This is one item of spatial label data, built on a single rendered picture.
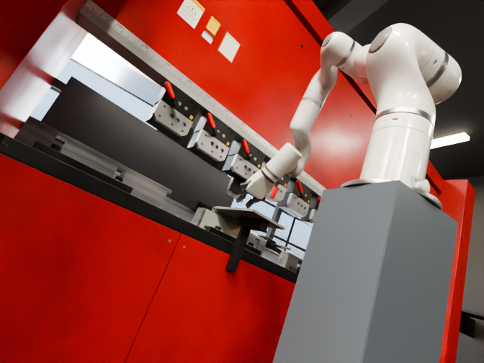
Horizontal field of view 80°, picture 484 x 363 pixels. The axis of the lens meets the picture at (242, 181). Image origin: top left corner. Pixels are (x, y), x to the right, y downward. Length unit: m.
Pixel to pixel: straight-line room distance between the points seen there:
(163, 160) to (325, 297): 1.33
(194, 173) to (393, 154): 1.33
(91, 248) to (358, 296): 0.72
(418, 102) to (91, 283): 0.95
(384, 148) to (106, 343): 0.91
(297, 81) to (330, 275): 1.27
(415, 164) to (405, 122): 0.09
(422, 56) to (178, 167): 1.33
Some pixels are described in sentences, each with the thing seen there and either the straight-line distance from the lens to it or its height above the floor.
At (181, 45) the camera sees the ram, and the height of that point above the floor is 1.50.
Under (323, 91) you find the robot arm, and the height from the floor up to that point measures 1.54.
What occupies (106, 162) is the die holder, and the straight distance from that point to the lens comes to 1.07.
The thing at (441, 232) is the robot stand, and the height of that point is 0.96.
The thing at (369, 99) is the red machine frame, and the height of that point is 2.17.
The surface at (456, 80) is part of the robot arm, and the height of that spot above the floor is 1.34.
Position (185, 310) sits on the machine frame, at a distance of 1.11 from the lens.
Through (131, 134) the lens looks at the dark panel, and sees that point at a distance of 1.67.
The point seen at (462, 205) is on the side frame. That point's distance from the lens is 3.24.
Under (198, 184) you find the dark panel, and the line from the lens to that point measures 1.80.
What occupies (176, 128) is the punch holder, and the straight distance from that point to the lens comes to 1.15.
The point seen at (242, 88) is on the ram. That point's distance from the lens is 1.39.
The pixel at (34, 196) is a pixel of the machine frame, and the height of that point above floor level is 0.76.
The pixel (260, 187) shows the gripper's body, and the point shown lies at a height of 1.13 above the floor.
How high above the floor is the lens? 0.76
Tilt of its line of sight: 18 degrees up
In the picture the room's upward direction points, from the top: 22 degrees clockwise
